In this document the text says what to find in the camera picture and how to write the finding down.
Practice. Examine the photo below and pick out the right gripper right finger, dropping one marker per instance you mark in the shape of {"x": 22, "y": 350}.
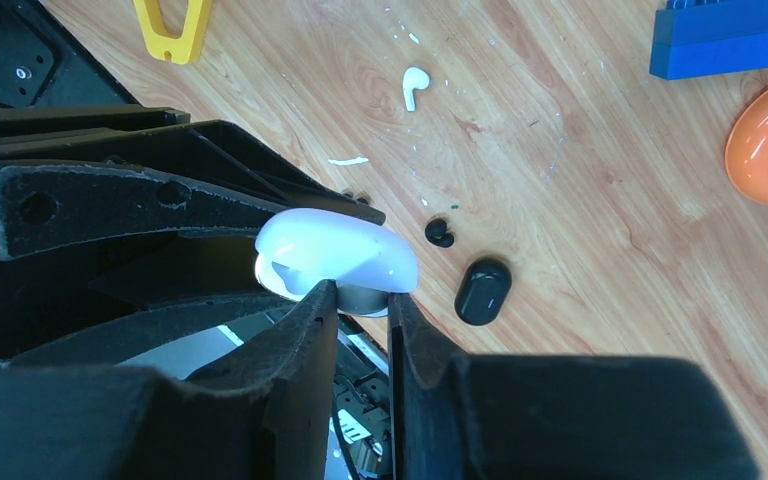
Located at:
{"x": 461, "y": 415}

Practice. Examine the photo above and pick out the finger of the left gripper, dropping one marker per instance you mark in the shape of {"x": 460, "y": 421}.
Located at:
{"x": 123, "y": 338}
{"x": 205, "y": 179}

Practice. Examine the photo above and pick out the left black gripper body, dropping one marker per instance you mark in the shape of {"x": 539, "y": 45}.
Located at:
{"x": 20, "y": 265}

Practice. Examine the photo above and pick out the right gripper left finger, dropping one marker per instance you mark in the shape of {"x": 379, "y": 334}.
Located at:
{"x": 260, "y": 411}

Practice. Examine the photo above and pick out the white earbud charging case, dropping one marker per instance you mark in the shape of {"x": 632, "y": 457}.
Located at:
{"x": 298, "y": 248}

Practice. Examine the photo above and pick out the black earbud case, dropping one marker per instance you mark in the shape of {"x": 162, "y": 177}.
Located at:
{"x": 483, "y": 291}

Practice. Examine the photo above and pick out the small white scrap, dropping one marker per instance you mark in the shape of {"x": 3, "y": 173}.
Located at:
{"x": 349, "y": 162}

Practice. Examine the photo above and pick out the blue toy brick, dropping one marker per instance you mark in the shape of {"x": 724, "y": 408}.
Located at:
{"x": 702, "y": 38}

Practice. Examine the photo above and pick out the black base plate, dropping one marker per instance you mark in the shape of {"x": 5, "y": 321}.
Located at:
{"x": 42, "y": 64}

